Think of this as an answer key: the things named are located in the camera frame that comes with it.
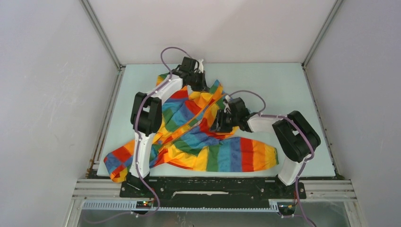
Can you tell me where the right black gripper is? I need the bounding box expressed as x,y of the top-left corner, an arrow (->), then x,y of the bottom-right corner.
209,109 -> 239,133

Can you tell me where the rainbow striped jacket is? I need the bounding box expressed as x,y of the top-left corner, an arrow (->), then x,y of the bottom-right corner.
103,72 -> 279,183

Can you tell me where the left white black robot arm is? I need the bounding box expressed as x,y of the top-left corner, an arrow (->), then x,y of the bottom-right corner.
125,57 -> 209,197

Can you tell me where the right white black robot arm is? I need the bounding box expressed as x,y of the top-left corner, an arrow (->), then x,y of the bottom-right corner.
210,96 -> 321,198

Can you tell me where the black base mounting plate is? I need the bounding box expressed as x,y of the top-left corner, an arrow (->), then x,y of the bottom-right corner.
120,176 -> 307,208

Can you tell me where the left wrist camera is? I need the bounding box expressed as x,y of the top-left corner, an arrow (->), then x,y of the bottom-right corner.
197,59 -> 205,73

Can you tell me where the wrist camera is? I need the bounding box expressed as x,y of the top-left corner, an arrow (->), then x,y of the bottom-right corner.
197,59 -> 205,73
223,95 -> 232,114

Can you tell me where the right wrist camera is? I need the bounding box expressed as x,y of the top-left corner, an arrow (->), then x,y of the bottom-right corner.
223,95 -> 232,114

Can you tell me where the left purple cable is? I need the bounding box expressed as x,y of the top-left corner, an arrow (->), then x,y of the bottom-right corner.
82,47 -> 192,225

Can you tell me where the left aluminium corner post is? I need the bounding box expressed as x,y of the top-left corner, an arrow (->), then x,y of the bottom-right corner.
79,0 -> 123,70

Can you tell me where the aluminium corner post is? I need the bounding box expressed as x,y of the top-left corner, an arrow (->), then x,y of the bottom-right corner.
79,0 -> 123,70
302,0 -> 345,70

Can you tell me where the aluminium front frame rail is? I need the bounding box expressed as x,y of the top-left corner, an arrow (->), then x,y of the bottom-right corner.
73,177 -> 357,201

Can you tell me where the white cable duct strip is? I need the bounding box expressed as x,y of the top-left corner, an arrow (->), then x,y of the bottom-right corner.
82,200 -> 279,212

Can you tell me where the right aluminium corner post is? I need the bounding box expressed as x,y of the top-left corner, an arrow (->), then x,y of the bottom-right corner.
302,0 -> 345,70

